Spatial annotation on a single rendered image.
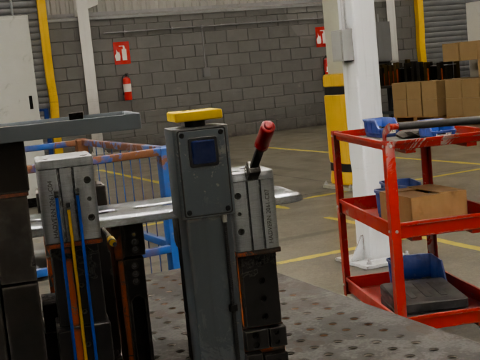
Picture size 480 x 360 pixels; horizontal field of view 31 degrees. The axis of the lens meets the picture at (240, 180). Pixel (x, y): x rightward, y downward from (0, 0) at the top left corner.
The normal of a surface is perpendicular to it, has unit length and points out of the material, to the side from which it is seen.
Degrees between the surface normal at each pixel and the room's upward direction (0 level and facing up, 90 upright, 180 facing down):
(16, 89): 90
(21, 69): 90
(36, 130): 90
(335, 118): 90
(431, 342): 0
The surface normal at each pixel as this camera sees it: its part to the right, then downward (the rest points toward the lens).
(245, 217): 0.25, 0.10
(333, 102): -0.89, 0.14
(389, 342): -0.10, -0.99
